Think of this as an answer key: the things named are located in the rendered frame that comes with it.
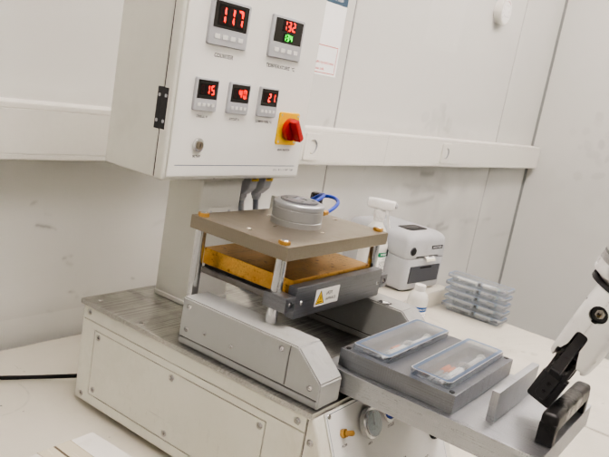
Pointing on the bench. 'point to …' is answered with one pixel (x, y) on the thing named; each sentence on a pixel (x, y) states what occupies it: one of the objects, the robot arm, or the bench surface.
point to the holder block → (439, 398)
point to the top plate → (290, 228)
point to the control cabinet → (210, 111)
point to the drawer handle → (562, 413)
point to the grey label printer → (408, 253)
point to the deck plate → (150, 316)
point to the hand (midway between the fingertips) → (547, 386)
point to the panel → (350, 417)
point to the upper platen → (239, 273)
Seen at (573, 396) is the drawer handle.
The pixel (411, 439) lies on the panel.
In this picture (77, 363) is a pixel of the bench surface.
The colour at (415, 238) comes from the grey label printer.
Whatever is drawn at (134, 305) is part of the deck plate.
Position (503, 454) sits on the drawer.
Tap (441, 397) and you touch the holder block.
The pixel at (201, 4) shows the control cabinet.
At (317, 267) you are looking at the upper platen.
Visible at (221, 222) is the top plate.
